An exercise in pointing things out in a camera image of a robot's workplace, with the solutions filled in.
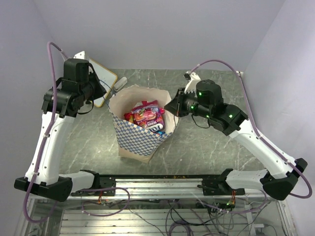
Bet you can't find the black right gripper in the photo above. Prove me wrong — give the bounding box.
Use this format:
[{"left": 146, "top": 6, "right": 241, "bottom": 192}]
[{"left": 164, "top": 87, "right": 212, "bottom": 119}]

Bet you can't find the purple Fox's berries candy bag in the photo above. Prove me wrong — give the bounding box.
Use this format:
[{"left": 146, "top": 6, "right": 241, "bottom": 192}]
[{"left": 131, "top": 100, "right": 164, "bottom": 133}]

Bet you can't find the checkered blue paper bag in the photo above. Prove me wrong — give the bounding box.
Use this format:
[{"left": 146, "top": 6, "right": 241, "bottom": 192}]
[{"left": 109, "top": 85, "right": 178, "bottom": 163}]

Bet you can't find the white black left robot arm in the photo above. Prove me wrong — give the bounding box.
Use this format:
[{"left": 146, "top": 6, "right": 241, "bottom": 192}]
[{"left": 14, "top": 58, "right": 106, "bottom": 202}]

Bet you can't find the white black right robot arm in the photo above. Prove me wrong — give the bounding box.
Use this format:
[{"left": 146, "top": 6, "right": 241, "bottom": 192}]
[{"left": 164, "top": 79, "right": 308, "bottom": 201}]

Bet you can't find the yellow framed whiteboard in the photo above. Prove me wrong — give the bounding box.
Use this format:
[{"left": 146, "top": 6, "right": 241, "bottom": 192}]
[{"left": 89, "top": 58, "right": 118, "bottom": 108}]

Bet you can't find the white marker eraser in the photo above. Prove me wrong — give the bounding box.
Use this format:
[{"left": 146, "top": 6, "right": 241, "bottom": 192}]
[{"left": 114, "top": 77, "right": 127, "bottom": 91}]

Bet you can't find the orange snack packet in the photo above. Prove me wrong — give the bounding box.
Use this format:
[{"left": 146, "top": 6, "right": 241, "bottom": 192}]
[{"left": 124, "top": 112, "right": 135, "bottom": 124}]

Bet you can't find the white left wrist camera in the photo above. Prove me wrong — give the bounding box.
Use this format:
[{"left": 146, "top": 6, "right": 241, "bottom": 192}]
[{"left": 73, "top": 51, "right": 89, "bottom": 60}]

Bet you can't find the aluminium rail frame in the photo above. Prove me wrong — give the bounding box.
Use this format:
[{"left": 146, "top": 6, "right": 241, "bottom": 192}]
[{"left": 15, "top": 170, "right": 297, "bottom": 236}]

